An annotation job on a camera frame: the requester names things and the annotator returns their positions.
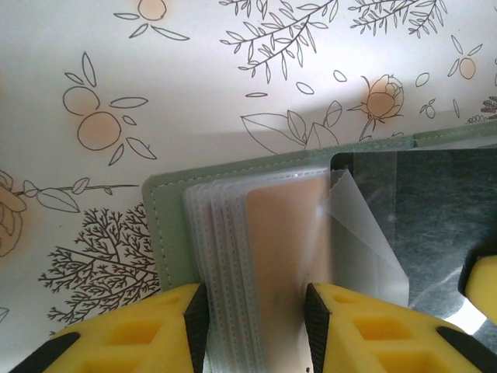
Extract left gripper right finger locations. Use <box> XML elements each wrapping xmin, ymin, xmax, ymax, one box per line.
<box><xmin>304</xmin><ymin>282</ymin><xmax>497</xmax><ymax>373</ymax></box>

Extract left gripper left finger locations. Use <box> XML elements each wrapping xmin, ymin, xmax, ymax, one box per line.
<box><xmin>11</xmin><ymin>282</ymin><xmax>211</xmax><ymax>373</ymax></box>

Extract dark green marbled card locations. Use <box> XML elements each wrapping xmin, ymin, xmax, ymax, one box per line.
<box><xmin>328</xmin><ymin>147</ymin><xmax>497</xmax><ymax>353</ymax></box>

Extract clear plastic card sleeves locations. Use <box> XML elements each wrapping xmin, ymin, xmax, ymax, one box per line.
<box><xmin>244</xmin><ymin>173</ymin><xmax>331</xmax><ymax>373</ymax></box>

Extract floral table cover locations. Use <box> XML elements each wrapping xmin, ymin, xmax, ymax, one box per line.
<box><xmin>0</xmin><ymin>0</ymin><xmax>497</xmax><ymax>350</ymax></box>

